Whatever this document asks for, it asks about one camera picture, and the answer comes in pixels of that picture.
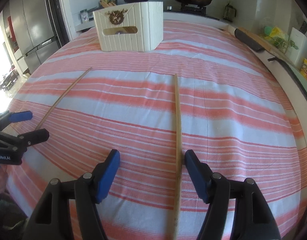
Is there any light wooden chopstick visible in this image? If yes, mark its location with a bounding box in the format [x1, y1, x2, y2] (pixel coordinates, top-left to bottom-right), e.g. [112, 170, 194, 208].
[172, 74, 183, 239]

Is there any person's left hand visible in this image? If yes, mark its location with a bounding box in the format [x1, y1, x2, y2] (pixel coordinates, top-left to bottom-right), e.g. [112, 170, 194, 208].
[0, 165, 8, 194]

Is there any thin brown single chopstick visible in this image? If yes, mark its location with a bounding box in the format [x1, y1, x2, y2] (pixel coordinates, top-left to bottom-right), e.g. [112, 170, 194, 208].
[35, 67, 92, 130]

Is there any grey double door refrigerator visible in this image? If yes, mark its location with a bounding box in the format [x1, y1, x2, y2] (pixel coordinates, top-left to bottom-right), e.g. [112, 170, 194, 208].
[4, 0, 61, 74]

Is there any white patterned spice jar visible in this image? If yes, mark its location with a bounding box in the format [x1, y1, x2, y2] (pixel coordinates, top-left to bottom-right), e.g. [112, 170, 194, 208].
[80, 9, 89, 23]

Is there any black spice rack with jars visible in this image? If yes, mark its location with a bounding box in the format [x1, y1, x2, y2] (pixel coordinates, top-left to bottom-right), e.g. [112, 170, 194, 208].
[87, 7, 99, 21]

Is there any pink white striped tablecloth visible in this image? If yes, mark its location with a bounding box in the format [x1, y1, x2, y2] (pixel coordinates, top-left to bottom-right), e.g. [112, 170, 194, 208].
[7, 21, 307, 239]

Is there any oil bottles cluster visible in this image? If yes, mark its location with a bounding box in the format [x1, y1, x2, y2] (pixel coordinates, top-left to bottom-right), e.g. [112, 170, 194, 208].
[99, 0, 118, 8]

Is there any cream ribbed storage box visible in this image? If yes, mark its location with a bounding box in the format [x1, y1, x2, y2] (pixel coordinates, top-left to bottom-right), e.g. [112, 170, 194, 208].
[93, 2, 163, 52]

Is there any wooden cutting board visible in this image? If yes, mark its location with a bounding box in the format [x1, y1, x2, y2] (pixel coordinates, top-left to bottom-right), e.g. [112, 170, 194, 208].
[238, 27, 296, 67]

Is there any white knife block holder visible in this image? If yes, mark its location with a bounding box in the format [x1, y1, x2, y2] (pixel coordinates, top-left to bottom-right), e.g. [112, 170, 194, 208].
[285, 20, 307, 69]

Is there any dark glass kettle jar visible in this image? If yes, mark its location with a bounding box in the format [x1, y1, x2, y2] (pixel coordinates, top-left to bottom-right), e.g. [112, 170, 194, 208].
[223, 2, 237, 22]

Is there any black gas cooktop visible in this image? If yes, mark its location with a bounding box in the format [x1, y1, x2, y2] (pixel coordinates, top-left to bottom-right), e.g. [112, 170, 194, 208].
[164, 5, 220, 21]

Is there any wire basket with sponges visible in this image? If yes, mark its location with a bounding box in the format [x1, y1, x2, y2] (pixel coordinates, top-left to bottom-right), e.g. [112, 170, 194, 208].
[260, 26, 299, 54]

